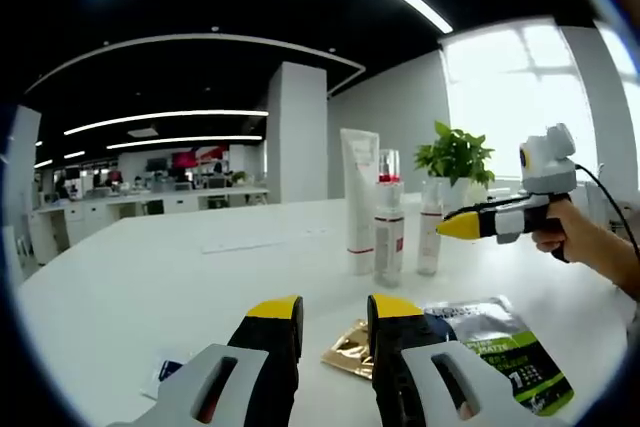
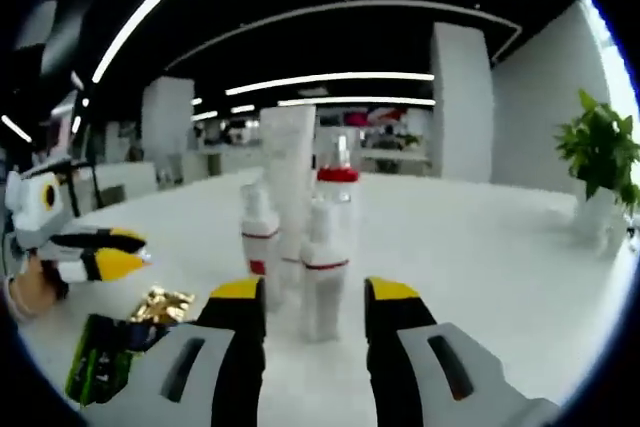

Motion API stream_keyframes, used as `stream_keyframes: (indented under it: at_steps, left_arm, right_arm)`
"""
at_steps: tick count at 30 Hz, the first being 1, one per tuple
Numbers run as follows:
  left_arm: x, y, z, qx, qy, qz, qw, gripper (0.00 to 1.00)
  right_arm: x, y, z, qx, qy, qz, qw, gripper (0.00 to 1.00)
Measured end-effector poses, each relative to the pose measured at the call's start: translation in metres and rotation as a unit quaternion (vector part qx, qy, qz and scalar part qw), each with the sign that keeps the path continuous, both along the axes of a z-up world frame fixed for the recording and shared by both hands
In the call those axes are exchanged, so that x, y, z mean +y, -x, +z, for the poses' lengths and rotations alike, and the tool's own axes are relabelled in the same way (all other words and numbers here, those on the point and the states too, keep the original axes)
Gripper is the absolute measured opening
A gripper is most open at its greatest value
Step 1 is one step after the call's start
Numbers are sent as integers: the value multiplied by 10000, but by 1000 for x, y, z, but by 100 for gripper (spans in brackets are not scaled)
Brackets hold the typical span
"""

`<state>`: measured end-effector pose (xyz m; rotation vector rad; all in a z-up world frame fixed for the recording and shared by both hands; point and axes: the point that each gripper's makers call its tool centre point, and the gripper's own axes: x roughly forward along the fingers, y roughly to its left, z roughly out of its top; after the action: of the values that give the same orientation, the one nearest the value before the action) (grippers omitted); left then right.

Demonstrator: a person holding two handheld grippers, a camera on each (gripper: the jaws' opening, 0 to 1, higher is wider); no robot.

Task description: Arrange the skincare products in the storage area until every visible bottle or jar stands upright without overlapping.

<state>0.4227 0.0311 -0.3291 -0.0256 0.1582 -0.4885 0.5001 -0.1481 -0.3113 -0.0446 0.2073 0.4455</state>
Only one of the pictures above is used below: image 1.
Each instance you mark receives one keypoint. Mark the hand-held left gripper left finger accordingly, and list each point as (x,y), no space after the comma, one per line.
(260,357)

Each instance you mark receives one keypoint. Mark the white office desk row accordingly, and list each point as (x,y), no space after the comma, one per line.
(125,204)

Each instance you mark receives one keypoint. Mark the tall clear red-capped skincare bottle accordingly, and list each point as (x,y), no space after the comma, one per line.
(389,227)

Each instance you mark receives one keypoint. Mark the row of ceiling light strips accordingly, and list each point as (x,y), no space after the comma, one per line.
(165,119)

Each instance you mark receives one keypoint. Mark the green black skincare sachet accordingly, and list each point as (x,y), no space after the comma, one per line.
(505,347)

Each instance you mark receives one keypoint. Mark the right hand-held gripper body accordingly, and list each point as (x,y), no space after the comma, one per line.
(547,162)

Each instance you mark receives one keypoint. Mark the white skincare tube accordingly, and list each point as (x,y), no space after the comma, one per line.
(360,207)

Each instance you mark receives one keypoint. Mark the short clear skincare bottle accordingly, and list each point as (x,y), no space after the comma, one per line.
(430,237)

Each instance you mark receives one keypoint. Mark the person's right hand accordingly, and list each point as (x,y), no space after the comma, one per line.
(582,237)

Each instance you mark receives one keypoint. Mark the green potted plant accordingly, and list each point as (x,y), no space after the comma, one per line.
(455,152)

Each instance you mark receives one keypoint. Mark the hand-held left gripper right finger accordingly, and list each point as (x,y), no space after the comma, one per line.
(400,362)

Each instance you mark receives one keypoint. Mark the red blue wall screen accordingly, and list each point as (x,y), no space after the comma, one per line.
(200,156)

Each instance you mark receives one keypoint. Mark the clear skincare sachet blue label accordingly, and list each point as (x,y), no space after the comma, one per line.
(167,372)

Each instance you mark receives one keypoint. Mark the gold skincare sachet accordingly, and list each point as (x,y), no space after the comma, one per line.
(350,352)

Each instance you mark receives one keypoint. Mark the white plant pot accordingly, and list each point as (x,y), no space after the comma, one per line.
(462,194)

